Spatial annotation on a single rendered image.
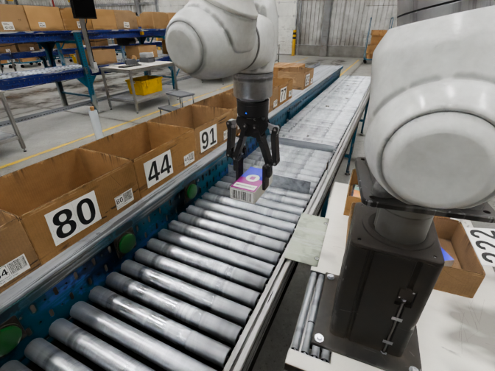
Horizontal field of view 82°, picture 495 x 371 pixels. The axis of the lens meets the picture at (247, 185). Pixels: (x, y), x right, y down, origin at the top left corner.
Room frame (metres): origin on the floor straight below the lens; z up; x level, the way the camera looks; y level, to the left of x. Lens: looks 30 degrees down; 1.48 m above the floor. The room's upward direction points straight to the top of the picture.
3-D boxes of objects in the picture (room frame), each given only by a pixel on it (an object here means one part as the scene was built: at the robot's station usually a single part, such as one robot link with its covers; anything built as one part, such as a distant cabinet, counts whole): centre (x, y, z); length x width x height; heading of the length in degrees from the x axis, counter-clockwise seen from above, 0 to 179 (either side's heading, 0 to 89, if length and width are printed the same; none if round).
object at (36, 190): (0.83, 0.63, 0.96); 0.39 x 0.29 x 0.17; 155
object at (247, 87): (0.68, -0.01, 1.36); 0.09 x 0.09 x 0.06
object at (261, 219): (1.06, 0.02, 0.72); 0.52 x 0.05 x 0.05; 65
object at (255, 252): (0.88, 0.11, 0.72); 0.52 x 0.05 x 0.05; 65
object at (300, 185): (1.32, -0.10, 0.76); 0.46 x 0.01 x 0.09; 65
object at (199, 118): (1.54, 0.30, 0.96); 0.39 x 0.29 x 0.17; 155
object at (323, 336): (0.52, -0.33, 0.91); 0.26 x 0.26 x 0.33; 68
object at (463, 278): (0.78, -0.56, 0.80); 0.38 x 0.28 x 0.10; 70
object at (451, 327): (0.75, -0.55, 0.74); 1.00 x 0.58 x 0.03; 158
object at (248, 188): (0.68, -0.01, 1.10); 0.13 x 0.07 x 0.04; 155
